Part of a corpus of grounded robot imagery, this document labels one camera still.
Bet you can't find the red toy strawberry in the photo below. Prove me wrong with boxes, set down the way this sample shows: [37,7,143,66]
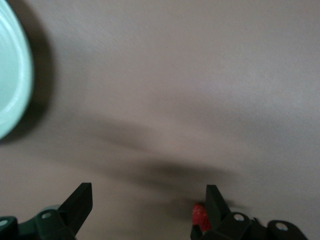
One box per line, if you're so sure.
[191,202,212,232]

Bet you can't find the pale green round plate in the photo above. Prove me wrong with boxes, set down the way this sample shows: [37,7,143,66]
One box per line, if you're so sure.
[0,0,35,142]

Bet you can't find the brown table mat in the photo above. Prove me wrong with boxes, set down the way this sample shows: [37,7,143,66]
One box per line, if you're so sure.
[0,0,320,240]

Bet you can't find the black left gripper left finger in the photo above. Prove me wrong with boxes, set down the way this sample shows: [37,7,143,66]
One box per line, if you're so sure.
[0,182,94,240]

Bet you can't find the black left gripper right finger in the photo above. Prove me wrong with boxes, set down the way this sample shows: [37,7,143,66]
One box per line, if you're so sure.
[189,184,308,240]

